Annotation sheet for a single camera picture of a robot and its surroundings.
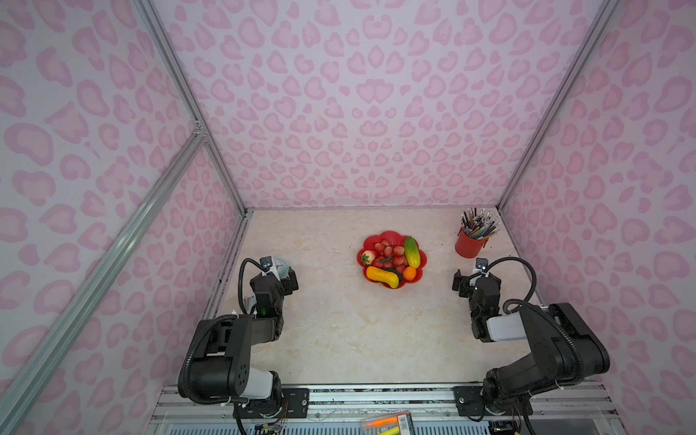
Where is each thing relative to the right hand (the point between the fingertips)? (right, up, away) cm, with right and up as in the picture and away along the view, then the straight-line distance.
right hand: (475, 270), depth 92 cm
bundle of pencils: (+1, +15, -2) cm, 15 cm away
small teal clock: (-68, 0, +8) cm, 68 cm away
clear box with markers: (-31, -36, -22) cm, 53 cm away
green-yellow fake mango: (-20, +6, +6) cm, 22 cm away
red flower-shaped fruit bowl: (-24, +10, +14) cm, 29 cm away
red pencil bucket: (+1, +7, +9) cm, 11 cm away
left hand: (-67, +1, -1) cm, 67 cm away
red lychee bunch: (-28, +4, +6) cm, 29 cm away
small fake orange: (-22, -2, +3) cm, 22 cm away
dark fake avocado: (-26, -2, +2) cm, 26 cm away
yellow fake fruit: (-30, -2, -2) cm, 30 cm away
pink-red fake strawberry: (-36, +4, +6) cm, 37 cm away
